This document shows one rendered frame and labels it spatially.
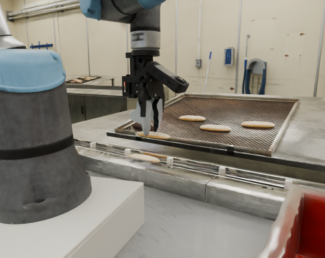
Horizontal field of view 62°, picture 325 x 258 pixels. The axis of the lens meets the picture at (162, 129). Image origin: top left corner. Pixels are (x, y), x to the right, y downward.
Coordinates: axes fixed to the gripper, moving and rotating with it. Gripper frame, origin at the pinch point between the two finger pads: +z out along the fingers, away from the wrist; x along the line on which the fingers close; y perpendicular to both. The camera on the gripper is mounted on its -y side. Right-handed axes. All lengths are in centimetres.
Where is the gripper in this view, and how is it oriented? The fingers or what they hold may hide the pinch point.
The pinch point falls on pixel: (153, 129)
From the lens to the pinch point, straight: 70.6
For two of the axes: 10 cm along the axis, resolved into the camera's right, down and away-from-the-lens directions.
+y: -8.4, -1.1, 5.3
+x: -5.4, 1.7, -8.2
